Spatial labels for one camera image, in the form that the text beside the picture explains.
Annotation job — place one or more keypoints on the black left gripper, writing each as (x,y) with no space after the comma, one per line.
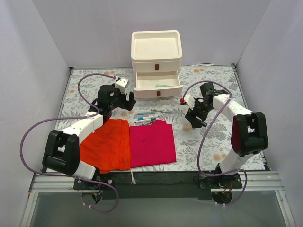
(126,100)

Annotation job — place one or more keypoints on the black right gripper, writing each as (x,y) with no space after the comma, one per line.
(193,116)

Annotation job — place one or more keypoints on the light blue gel pen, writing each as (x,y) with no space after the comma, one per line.
(145,113)

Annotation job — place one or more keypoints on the white marker cyan cap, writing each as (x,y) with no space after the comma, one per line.
(148,117)

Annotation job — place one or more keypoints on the white drawer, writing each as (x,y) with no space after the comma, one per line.
(146,82)
(156,66)

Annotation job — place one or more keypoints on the mint green highlighter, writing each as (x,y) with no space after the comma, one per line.
(162,85)

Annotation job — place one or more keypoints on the white top drawer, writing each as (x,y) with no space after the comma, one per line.
(156,66)

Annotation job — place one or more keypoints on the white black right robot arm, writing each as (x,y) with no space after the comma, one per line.
(249,131)

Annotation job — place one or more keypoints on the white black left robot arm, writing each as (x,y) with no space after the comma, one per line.
(62,151)

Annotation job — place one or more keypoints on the white marker green cap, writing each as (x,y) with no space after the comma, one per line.
(145,120)

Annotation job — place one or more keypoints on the magenta cloth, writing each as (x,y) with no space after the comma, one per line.
(152,144)

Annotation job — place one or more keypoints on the orange cloth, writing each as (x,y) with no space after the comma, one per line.
(108,148)

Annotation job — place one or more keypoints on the white drawer cabinet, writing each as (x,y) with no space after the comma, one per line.
(156,46)

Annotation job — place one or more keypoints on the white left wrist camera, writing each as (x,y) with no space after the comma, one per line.
(122,84)

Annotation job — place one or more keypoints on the aluminium frame rail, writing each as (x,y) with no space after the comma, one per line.
(255,180)

